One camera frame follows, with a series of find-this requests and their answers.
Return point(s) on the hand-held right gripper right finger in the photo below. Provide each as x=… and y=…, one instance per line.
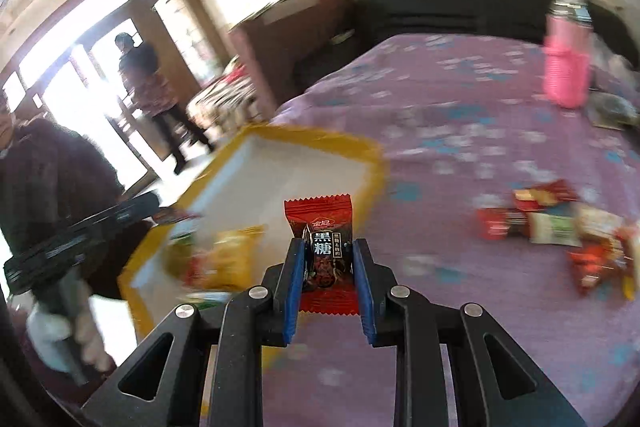
x=369, y=302

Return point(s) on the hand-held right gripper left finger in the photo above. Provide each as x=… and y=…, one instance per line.
x=291, y=297

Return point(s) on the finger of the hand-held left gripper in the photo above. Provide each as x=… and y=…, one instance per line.
x=140, y=209

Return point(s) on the red and black candy packet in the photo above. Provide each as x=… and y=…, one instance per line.
x=325, y=217

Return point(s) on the yellow box with white inside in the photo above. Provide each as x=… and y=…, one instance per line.
x=280, y=167

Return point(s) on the person's left hand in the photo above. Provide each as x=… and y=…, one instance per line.
x=95, y=337

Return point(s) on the person in dark jacket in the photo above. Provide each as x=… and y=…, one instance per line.
x=50, y=167

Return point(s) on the patterned cloth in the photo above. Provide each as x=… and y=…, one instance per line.
x=225, y=99

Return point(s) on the green-label white snack packet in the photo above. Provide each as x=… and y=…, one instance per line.
x=555, y=229

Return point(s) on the brown upholstered chair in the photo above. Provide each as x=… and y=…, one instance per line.
x=280, y=47

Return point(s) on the large reddish brown snack packet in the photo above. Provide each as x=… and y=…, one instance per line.
x=595, y=269

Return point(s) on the beige snack packet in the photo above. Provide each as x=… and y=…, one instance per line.
x=600, y=223

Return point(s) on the red and yellow snack packet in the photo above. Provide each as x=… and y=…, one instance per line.
x=631, y=267

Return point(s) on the black sofa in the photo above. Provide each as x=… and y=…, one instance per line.
x=425, y=12

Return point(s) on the grey crumpled bag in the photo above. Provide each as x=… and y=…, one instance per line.
x=612, y=112

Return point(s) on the pink bottle with knit sleeve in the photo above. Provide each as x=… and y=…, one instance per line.
x=567, y=62

